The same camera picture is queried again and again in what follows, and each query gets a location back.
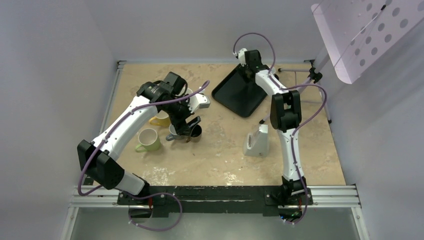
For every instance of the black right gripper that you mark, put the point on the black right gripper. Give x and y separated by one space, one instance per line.
247 79

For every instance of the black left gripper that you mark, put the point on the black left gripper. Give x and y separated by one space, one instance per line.
180 123

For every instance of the brown ribbed mug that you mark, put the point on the brown ribbed mug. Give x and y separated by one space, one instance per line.
195 135

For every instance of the small blue-grey mug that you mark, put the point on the small blue-grey mug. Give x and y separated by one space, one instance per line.
172 134

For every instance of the yellow mug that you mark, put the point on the yellow mug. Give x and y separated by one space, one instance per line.
161 119

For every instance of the green mug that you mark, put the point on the green mug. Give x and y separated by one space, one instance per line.
148 141

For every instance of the grey-blue ceramic mug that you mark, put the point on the grey-blue ceramic mug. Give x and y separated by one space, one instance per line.
189 92

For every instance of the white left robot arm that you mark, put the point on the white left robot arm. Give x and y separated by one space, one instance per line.
98 157

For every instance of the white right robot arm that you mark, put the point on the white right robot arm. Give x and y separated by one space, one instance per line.
285 117

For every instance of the black plastic tray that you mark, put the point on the black plastic tray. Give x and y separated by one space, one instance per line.
238 93

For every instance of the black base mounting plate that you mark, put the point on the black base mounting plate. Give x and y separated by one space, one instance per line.
257 199

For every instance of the white metronome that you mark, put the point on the white metronome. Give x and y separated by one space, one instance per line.
256 143

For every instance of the perforated music stand desk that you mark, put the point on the perforated music stand desk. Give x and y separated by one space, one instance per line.
356 33

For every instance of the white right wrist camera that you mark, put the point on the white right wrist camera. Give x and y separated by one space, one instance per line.
241 56

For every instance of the aluminium frame rail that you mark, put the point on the aluminium frame rail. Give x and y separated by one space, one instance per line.
336 214

